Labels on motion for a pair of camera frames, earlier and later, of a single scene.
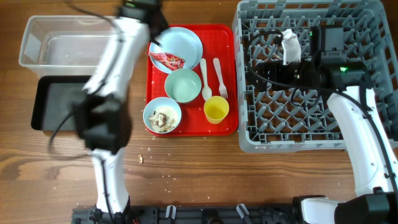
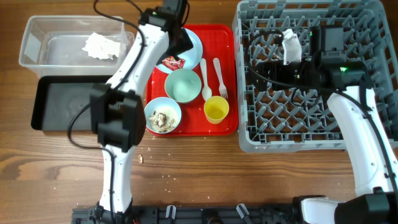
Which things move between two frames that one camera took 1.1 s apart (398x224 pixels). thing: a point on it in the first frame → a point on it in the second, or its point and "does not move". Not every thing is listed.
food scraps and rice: x=163 y=119 does not move
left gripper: x=165 y=23 → x=185 y=45
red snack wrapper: x=168 y=61 does not move
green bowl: x=183 y=85 does not move
